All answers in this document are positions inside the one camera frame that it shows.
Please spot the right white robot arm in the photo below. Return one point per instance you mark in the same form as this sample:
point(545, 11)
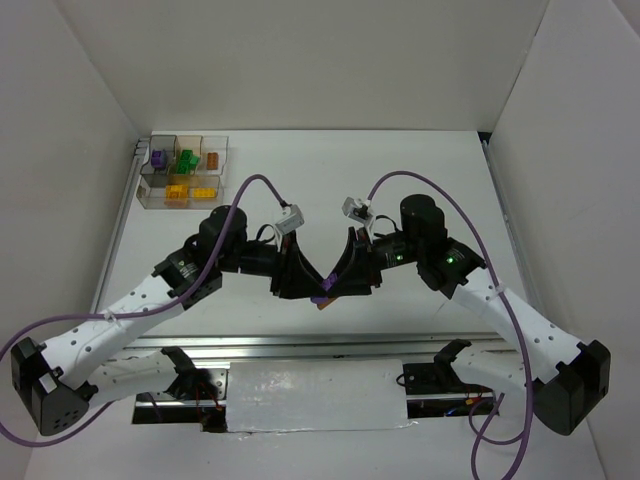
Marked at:
point(568, 377)

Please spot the aluminium rail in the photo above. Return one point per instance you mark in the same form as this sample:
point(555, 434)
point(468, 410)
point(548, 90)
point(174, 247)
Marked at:
point(237, 348)
point(484, 138)
point(139, 155)

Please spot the purple brown green lego stack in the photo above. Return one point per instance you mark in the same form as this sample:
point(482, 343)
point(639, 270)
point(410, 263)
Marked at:
point(326, 285)

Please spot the right side aluminium rail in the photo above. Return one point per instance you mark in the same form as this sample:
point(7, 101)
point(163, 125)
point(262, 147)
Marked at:
point(484, 138)

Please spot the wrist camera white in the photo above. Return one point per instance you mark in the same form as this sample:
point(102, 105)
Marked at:
point(360, 210)
point(291, 218)

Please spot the yellow orange rounded lego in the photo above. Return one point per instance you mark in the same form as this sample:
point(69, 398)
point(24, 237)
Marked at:
point(176, 194)

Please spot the clear compartment organizer tray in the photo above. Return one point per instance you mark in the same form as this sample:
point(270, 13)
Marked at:
point(151, 189)

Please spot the left side aluminium rail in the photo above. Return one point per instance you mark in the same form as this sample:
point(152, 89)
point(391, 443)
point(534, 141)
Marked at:
point(139, 155)

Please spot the green lego top piece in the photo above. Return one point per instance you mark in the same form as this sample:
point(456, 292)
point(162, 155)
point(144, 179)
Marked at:
point(194, 162)

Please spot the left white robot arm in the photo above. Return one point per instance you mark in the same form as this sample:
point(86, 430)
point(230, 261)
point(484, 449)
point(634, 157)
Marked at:
point(62, 378)

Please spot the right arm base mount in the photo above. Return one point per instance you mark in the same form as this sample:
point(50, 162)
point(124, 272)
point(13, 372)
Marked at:
point(434, 390)

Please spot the purple flower lego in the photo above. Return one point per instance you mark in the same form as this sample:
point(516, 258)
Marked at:
point(158, 159)

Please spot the green square lego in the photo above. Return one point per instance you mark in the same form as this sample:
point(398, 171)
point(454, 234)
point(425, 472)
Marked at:
point(182, 169)

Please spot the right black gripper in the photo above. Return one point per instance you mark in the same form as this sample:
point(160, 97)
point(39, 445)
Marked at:
point(368, 265)

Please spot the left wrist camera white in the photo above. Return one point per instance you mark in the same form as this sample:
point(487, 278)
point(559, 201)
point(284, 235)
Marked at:
point(291, 218)

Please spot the aluminium front rail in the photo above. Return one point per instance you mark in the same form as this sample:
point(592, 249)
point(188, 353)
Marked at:
point(237, 348)

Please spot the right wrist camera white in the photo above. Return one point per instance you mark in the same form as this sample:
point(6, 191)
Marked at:
point(360, 210)

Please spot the white taped cover plate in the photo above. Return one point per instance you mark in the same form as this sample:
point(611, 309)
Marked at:
point(297, 396)

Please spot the green sloped lego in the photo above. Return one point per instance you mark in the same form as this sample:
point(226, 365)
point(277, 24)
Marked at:
point(186, 156)

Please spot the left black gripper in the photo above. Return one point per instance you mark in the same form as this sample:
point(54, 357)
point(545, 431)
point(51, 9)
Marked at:
point(279, 270)

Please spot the yellow rectangular lego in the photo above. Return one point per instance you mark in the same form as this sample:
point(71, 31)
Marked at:
point(204, 193)

